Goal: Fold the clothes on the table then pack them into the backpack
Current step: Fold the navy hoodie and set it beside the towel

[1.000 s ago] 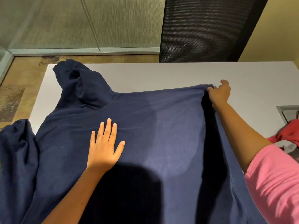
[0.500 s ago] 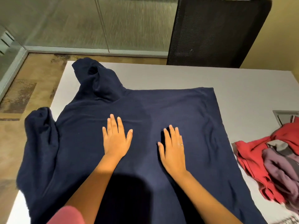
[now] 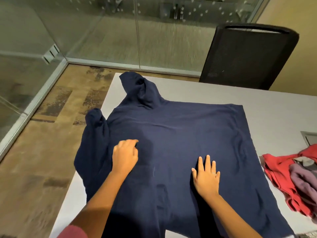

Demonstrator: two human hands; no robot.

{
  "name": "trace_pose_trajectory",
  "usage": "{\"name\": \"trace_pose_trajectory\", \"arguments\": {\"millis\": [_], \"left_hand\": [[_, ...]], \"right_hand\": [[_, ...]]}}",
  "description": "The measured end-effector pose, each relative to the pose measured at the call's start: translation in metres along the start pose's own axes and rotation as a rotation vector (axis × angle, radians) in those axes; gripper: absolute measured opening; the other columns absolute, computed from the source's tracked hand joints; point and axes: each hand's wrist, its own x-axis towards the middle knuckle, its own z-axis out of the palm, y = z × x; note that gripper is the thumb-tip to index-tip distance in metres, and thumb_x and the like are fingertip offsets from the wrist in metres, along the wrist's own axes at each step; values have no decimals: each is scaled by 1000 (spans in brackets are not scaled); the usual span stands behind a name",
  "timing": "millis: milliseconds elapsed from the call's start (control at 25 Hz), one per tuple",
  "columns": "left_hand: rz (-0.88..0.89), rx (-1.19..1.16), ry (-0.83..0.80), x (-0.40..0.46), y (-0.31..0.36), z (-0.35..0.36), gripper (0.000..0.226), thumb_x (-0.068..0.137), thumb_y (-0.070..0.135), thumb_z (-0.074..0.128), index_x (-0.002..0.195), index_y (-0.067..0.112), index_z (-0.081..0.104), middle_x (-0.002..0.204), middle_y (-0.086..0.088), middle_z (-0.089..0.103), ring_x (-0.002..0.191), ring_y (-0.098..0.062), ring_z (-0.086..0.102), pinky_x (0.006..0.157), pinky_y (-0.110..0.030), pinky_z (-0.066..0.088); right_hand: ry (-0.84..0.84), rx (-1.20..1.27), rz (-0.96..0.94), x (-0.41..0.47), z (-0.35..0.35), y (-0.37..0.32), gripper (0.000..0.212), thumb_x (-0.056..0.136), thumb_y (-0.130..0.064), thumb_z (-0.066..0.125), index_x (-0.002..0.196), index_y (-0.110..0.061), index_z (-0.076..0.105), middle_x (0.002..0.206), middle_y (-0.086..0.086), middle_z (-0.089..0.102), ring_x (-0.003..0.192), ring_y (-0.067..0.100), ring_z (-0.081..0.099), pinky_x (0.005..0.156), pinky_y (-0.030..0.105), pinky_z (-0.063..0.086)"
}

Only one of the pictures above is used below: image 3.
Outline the red garment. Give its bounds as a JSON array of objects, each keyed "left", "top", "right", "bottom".
[{"left": 262, "top": 143, "right": 317, "bottom": 218}]

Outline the grey table cable hatch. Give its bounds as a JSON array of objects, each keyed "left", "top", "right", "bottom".
[{"left": 300, "top": 131, "right": 317, "bottom": 146}]

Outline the mauve striped t-shirt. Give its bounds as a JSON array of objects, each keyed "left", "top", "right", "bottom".
[{"left": 289, "top": 157, "right": 317, "bottom": 204}]

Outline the metal glass door bracket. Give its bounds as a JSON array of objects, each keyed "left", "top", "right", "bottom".
[{"left": 42, "top": 44, "right": 61, "bottom": 65}]

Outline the black mesh office chair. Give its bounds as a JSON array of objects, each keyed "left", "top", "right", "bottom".
[{"left": 198, "top": 23, "right": 300, "bottom": 91}]

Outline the navy blue hoodie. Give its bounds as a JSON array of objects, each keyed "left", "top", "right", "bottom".
[{"left": 74, "top": 71, "right": 297, "bottom": 238}]

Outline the person's right forearm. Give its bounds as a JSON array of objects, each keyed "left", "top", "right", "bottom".
[{"left": 207, "top": 193, "right": 263, "bottom": 238}]

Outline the person's left hand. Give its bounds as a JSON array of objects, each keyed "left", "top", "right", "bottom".
[{"left": 112, "top": 139, "right": 139, "bottom": 175}]

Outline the person's left pink sleeve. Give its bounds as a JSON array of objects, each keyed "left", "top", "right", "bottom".
[{"left": 57, "top": 225, "right": 88, "bottom": 238}]

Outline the person's left forearm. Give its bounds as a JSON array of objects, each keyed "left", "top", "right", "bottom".
[{"left": 69, "top": 170, "right": 128, "bottom": 238}]

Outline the person's right hand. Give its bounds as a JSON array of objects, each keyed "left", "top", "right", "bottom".
[{"left": 191, "top": 155, "right": 221, "bottom": 200}]

